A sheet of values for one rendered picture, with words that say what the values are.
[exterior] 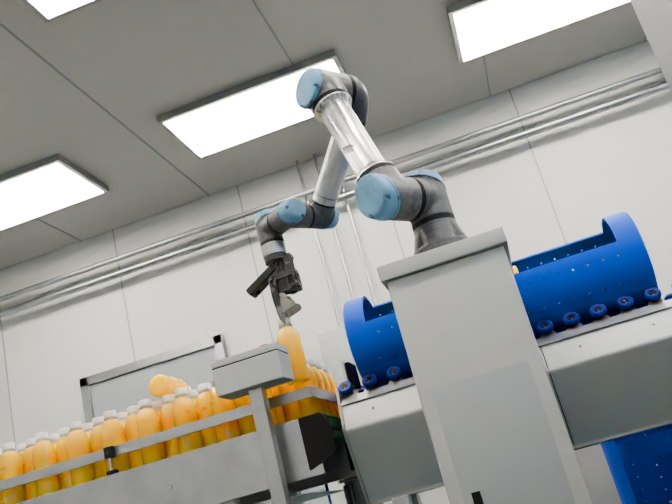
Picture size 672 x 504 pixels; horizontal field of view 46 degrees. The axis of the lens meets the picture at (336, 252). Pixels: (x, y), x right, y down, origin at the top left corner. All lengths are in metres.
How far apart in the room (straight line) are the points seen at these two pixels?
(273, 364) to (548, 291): 0.79
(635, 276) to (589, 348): 0.24
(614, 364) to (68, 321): 5.40
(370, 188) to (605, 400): 0.86
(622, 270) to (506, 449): 0.69
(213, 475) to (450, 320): 0.86
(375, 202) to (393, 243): 4.11
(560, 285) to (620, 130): 4.06
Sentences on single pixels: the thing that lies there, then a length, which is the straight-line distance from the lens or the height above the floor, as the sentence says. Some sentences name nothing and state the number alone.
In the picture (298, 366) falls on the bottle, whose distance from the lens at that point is 2.34.
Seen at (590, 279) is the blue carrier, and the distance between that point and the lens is 2.32.
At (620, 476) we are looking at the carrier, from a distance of 2.89.
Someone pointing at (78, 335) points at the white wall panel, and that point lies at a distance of 6.94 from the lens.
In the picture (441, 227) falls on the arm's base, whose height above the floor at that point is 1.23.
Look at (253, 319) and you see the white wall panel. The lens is 6.28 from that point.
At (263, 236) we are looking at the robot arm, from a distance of 2.45.
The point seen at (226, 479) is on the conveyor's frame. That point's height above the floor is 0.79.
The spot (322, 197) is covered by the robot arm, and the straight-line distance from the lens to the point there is 2.44.
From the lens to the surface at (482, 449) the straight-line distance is 1.88.
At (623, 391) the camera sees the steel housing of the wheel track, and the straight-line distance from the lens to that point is 2.30.
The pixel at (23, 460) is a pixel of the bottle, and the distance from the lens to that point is 2.78.
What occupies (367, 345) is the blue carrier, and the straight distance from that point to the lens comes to 2.35.
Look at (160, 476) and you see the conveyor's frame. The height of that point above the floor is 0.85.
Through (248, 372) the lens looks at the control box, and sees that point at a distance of 2.23.
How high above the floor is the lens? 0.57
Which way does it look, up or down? 19 degrees up
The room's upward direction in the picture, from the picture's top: 15 degrees counter-clockwise
